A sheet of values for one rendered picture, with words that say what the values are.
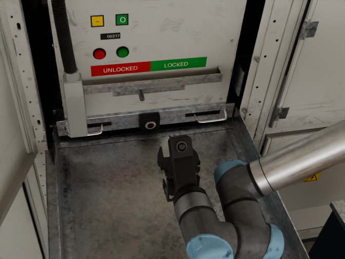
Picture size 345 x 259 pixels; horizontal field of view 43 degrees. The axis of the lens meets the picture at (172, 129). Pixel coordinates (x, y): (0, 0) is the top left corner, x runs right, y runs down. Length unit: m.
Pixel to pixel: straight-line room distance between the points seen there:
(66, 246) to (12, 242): 0.57
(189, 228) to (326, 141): 0.31
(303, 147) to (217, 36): 0.45
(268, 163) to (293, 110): 0.53
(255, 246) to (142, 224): 0.39
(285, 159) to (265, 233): 0.15
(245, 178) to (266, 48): 0.45
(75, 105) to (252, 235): 0.54
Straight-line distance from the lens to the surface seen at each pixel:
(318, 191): 1.86
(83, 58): 1.17
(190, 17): 1.15
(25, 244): 1.69
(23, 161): 1.32
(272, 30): 1.21
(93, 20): 1.11
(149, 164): 1.27
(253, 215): 0.88
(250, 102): 1.35
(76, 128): 1.18
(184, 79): 1.21
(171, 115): 1.34
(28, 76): 1.15
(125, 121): 1.31
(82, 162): 1.28
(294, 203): 1.86
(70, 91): 1.10
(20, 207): 1.51
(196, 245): 0.79
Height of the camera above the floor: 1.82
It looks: 45 degrees down
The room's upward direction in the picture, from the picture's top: 5 degrees clockwise
